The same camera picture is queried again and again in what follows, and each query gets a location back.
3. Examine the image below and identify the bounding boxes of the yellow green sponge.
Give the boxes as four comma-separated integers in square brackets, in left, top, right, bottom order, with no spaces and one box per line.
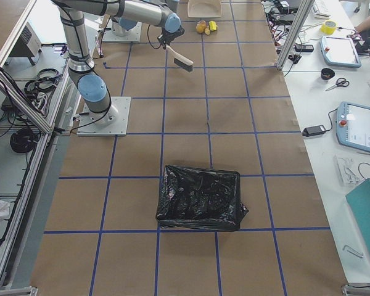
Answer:
[208,20,218,31]

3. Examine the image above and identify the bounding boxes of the hex key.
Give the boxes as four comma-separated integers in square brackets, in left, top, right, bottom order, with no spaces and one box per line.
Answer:
[342,245,364,258]

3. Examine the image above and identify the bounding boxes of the brown crumpled wrapper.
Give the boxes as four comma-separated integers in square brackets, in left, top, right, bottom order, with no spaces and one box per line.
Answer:
[195,20,207,34]

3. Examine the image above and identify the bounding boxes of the black power adapter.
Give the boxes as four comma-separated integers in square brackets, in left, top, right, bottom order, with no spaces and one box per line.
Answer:
[302,125,326,137]

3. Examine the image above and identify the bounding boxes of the scissors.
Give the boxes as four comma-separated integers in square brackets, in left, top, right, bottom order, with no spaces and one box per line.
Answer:
[326,77,350,91]

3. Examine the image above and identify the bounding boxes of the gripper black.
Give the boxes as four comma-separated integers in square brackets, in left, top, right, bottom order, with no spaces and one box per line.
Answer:
[157,27,184,50]

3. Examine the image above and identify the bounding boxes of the beige plastic dustpan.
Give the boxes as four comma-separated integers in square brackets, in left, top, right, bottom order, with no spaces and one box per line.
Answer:
[187,0,222,18]

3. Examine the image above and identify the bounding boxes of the coiled black cable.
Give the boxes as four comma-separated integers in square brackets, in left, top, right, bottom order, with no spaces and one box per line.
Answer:
[9,127,38,154]

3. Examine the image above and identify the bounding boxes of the yellow tape roll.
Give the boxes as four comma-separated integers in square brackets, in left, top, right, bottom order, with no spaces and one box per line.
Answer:
[320,20,337,35]

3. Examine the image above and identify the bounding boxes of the blue teach pendant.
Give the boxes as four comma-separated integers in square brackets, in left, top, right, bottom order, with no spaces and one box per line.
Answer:
[320,36,361,68]
[336,102,370,153]

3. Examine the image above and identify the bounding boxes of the black round cup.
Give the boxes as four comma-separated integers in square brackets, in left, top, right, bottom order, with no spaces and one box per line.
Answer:
[320,68,335,81]

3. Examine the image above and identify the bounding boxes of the beige hand brush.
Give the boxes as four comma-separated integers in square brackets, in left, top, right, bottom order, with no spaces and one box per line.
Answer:
[165,45,194,72]

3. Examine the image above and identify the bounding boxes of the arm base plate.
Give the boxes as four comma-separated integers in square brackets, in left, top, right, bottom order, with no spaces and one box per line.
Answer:
[76,96,131,136]
[102,20,142,43]

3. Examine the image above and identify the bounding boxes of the aluminium frame post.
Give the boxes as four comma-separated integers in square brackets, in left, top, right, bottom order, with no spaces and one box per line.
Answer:
[276,0,314,70]

